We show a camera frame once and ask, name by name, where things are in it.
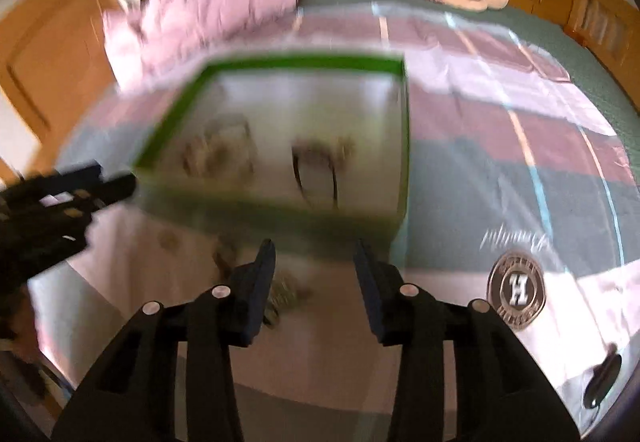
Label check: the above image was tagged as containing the black object on sheet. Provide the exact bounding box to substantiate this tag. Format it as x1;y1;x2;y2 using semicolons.
582;344;622;410

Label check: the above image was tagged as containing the black cord pendant necklace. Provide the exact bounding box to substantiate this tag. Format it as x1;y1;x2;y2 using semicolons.
290;133;356;213

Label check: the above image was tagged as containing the green cardboard box lid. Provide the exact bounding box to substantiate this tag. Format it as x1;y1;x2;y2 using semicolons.
134;53;410;249

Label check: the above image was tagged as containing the green quilted mattress cover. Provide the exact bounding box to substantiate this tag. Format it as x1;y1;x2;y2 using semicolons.
299;0;639;168

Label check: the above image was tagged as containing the wooden headboard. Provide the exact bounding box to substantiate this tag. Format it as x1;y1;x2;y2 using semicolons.
1;0;118;175

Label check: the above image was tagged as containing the beaded bracelets pile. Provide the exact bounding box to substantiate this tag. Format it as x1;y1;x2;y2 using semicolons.
179;113;260;183

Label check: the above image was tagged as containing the pink crumpled duvet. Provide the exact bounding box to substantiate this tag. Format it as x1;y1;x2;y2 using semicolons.
102;0;297;90

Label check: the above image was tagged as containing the wooden footboard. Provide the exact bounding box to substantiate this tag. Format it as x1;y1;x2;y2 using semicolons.
564;0;640;106

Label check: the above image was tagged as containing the jewelry piece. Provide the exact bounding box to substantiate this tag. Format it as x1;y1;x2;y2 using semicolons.
211;240;314;328

